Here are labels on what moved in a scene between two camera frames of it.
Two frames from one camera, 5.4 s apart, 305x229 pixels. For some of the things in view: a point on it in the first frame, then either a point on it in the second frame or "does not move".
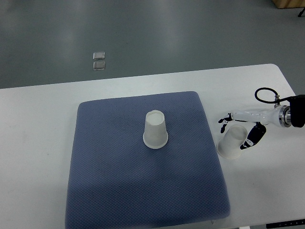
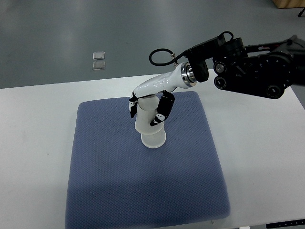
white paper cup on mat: [155, 135] does not move
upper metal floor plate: [99, 55] does not move
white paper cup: [229, 145] → [147, 109]
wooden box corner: [289, 4] does not move
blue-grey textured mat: [117, 182] does not move
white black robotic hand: [281, 115] → [181, 77]
